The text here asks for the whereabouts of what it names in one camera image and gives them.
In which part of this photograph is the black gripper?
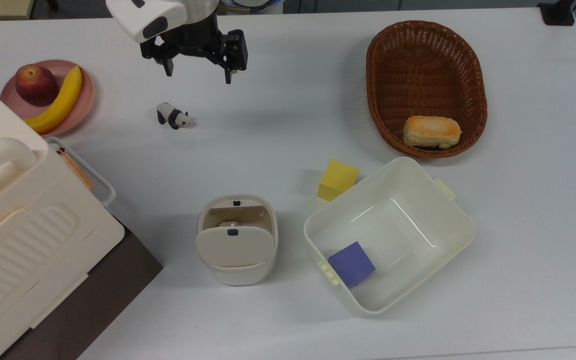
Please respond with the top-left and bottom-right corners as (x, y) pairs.
(140, 14), (249, 85)

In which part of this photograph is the small white trash can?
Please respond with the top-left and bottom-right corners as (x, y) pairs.
(196, 194), (279, 287)

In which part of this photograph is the small panda figurine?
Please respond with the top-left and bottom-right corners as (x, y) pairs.
(156, 102), (197, 131)

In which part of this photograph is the pink plate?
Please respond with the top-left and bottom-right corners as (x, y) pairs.
(0, 59), (97, 138)

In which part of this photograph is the yellow banana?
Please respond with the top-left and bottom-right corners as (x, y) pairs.
(23, 66), (83, 135)

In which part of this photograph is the clear plastic container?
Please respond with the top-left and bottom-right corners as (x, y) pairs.
(44, 136), (117, 208)

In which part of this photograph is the orange pencil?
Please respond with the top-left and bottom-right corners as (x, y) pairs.
(57, 147), (96, 191)

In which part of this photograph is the red apple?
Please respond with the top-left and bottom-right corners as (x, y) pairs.
(15, 64), (60, 107)

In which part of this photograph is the yellow foam cube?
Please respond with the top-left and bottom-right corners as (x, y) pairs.
(317, 159), (360, 203)

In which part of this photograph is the brown wicker basket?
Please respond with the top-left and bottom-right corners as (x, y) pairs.
(366, 20), (488, 159)

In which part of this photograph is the large cream plastic box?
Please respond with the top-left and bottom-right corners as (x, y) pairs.
(0, 73), (126, 360)

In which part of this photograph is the bread loaf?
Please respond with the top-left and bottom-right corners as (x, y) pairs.
(402, 115), (463, 150)

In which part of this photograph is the purple foam cube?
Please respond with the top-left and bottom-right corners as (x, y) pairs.
(328, 241), (377, 288)

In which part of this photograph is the white plastic storage bin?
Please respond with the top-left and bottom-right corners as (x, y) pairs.
(303, 157), (476, 316)

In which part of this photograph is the dark brown board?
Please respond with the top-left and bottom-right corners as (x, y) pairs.
(0, 225), (164, 360)

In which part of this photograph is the black clamp mount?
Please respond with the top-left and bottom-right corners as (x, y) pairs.
(538, 0), (576, 27)

